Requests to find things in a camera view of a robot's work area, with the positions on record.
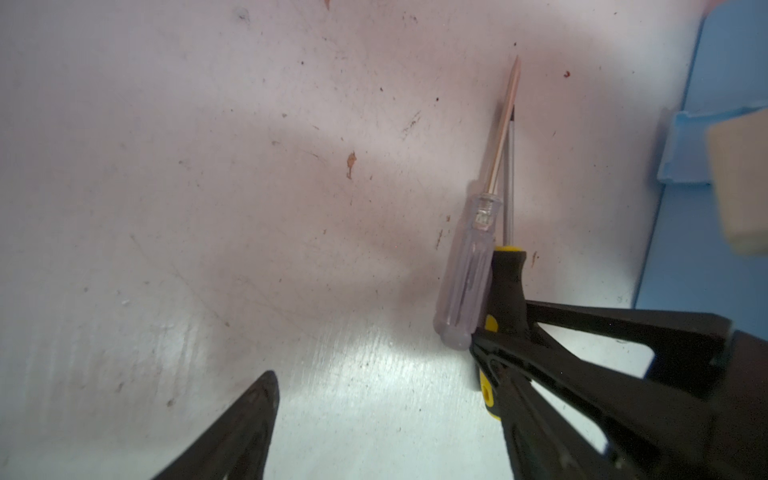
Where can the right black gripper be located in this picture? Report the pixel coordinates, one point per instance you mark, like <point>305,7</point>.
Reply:
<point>659,432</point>

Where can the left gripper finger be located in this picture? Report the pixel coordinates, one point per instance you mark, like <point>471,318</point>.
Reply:
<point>236,445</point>

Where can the blue plastic tool box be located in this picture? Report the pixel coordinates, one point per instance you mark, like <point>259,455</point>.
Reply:
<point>689,265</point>

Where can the black yellow screwdriver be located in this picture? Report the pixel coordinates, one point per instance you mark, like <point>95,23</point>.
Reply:
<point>506,303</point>

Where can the clear handled tester screwdriver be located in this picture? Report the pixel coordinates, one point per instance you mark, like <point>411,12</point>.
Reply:
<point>468,282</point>

